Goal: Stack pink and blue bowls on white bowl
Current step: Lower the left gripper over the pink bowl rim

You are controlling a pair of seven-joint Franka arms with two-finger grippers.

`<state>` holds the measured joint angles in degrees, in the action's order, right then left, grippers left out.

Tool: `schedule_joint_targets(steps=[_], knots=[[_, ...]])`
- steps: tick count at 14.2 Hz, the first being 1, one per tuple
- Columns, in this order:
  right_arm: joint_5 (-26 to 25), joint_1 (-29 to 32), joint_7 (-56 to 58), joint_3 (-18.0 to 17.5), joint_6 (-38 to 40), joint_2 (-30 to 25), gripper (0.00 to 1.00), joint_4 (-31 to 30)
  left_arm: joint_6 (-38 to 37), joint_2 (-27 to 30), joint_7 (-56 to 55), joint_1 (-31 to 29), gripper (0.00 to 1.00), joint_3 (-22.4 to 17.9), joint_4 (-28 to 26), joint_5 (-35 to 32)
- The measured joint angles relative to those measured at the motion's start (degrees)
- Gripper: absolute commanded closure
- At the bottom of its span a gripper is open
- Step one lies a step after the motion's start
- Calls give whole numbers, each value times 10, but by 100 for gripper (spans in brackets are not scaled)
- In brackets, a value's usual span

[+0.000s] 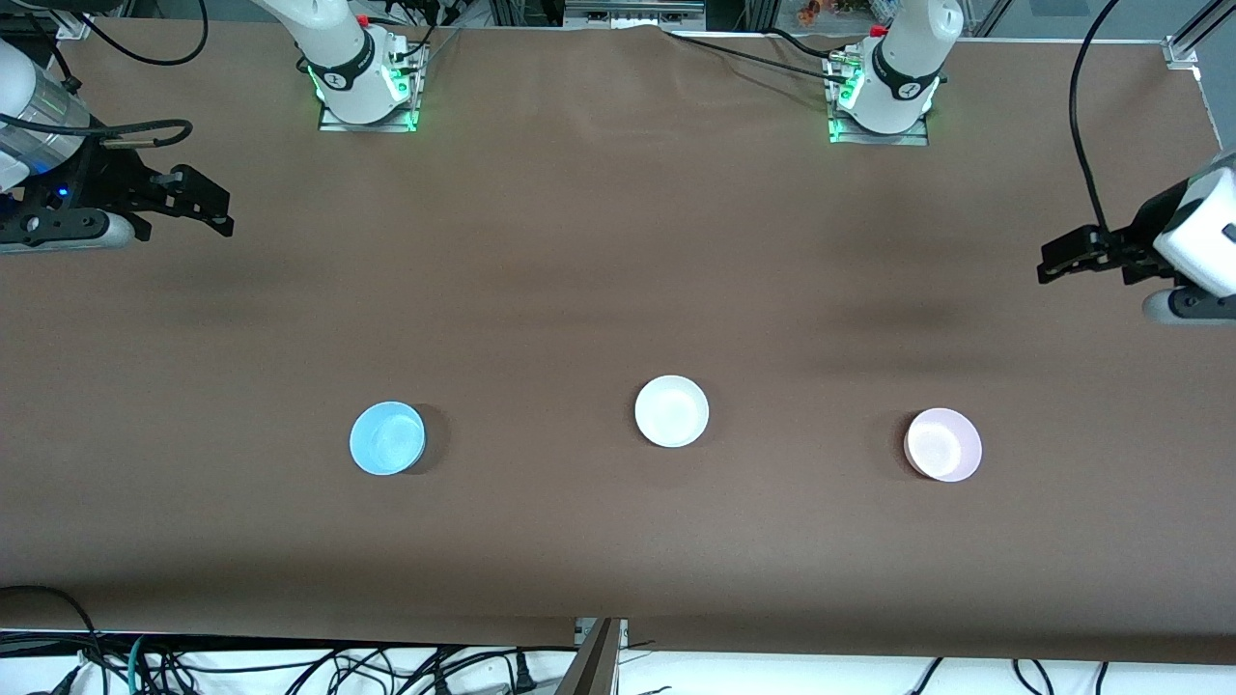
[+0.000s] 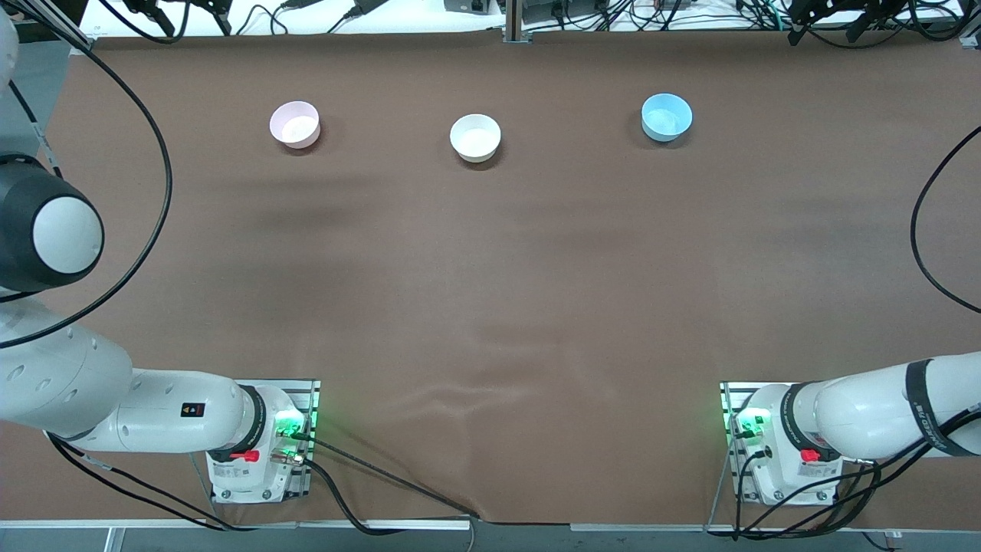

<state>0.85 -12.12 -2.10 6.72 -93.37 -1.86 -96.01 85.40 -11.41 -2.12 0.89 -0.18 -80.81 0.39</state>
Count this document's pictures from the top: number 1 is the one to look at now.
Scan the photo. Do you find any pink bowl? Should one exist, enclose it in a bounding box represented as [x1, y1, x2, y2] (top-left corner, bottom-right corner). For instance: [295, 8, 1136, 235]
[904, 407, 984, 484]

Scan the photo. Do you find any blue bowl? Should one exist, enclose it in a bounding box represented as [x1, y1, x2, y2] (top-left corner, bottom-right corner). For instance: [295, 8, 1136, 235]
[349, 401, 427, 477]

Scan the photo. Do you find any white bowl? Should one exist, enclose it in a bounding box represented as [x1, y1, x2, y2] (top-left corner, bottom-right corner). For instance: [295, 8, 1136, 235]
[634, 375, 711, 449]

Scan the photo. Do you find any brown table cloth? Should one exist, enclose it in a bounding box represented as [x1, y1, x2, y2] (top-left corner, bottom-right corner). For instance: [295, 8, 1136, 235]
[0, 17, 1236, 667]

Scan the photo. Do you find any grey device box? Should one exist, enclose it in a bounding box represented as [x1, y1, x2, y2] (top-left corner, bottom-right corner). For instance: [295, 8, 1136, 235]
[564, 0, 707, 31]

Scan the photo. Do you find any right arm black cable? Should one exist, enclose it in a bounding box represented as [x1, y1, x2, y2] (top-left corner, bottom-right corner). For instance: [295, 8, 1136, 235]
[0, 0, 195, 149]

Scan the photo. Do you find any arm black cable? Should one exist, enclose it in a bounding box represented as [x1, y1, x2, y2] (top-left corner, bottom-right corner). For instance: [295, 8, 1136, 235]
[1069, 0, 1123, 235]
[0, 0, 195, 149]

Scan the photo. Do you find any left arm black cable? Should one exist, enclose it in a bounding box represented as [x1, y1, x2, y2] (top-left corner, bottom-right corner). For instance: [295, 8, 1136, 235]
[1069, 0, 1123, 235]

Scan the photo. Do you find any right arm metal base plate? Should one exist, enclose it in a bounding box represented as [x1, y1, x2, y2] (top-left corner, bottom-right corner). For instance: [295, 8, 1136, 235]
[317, 39, 424, 134]

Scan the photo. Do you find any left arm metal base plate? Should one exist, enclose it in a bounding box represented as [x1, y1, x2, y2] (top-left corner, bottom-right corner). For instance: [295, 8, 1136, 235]
[827, 53, 931, 147]

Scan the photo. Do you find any short black cable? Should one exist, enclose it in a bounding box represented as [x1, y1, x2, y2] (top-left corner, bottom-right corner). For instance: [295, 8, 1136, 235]
[768, 27, 843, 61]

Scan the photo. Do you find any long black cable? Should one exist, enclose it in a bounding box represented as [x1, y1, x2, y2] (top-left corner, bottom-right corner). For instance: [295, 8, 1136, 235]
[664, 31, 843, 82]

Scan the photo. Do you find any looped black floor cable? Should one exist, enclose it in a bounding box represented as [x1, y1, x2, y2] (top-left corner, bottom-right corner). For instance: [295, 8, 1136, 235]
[0, 584, 105, 695]

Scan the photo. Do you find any metal table post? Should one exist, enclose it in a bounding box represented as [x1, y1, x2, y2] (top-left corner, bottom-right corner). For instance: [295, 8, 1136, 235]
[554, 618, 629, 695]

